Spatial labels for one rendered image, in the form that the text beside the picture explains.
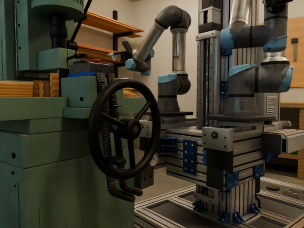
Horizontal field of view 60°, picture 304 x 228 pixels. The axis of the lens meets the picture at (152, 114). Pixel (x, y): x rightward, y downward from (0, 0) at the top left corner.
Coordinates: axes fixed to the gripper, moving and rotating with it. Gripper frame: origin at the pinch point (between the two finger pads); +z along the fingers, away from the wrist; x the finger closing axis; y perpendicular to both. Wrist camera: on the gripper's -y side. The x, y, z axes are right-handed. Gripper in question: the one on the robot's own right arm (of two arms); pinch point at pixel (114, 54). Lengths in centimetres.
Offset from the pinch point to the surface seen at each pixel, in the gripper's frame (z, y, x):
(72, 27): -42, -7, -71
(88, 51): 131, -16, 93
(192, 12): 56, -71, 254
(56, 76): -66, 13, -99
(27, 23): -50, -6, -97
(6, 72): -40, 10, -102
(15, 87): -59, 16, -109
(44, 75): -42, 13, -88
